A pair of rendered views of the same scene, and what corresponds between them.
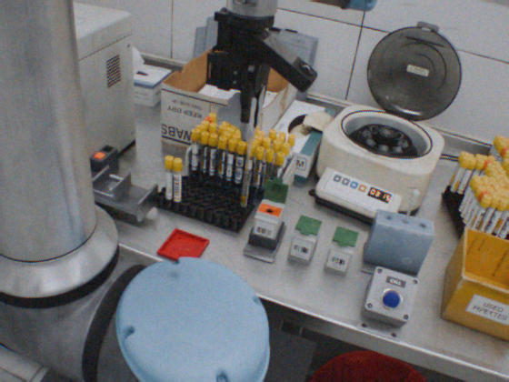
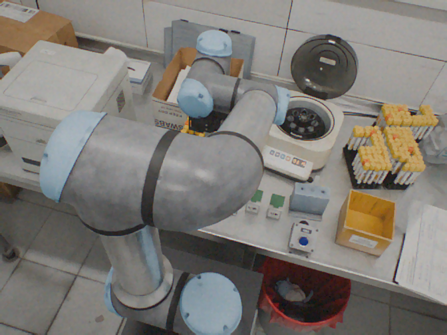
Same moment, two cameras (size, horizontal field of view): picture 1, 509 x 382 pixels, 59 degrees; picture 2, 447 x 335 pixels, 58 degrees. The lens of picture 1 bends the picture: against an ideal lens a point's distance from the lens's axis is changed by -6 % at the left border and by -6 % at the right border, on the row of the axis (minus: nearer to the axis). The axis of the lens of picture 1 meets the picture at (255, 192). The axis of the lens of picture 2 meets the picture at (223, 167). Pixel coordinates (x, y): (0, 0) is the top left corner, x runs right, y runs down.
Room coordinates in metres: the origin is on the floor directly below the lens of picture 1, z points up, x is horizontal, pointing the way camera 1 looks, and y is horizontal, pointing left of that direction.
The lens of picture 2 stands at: (-0.04, 0.05, 1.92)
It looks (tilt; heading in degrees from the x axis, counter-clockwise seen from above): 53 degrees down; 356
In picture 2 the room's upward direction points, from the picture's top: 5 degrees clockwise
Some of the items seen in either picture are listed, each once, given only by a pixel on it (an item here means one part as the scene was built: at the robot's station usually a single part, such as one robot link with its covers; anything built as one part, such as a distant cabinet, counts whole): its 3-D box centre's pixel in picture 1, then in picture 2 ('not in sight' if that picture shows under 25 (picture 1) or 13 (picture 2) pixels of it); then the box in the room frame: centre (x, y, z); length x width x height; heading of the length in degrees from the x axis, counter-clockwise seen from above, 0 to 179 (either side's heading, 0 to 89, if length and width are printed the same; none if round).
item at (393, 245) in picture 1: (396, 244); (308, 199); (0.61, -0.26, 0.92); 0.10 x 0.07 x 0.10; 81
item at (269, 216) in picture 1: (268, 223); not in sight; (0.63, -0.03, 0.92); 0.05 x 0.04 x 0.06; 166
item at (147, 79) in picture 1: (125, 69); (116, 66); (1.17, 0.39, 0.94); 0.22 x 0.12 x 0.13; 78
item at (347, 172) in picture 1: (377, 159); (298, 133); (0.87, -0.25, 0.94); 0.30 x 0.24 x 0.12; 155
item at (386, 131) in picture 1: (383, 145); (301, 123); (0.88, -0.26, 0.97); 0.15 x 0.15 x 0.07
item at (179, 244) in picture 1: (184, 246); not in sight; (0.59, 0.11, 0.88); 0.07 x 0.07 x 0.01; 74
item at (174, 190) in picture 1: (205, 182); not in sight; (0.71, 0.09, 0.93); 0.17 x 0.09 x 0.11; 75
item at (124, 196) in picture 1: (101, 184); not in sight; (0.68, 0.28, 0.92); 0.21 x 0.07 x 0.05; 74
